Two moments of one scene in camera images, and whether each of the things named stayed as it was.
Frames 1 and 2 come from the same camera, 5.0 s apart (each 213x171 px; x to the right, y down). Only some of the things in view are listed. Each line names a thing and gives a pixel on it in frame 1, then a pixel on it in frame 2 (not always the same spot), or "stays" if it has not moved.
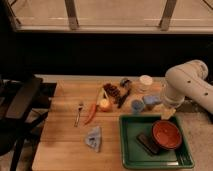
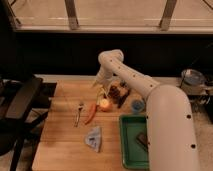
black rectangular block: x=148 y=144 stays
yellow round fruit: x=105 y=104 stays
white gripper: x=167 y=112 → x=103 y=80
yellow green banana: x=100 y=96 stays
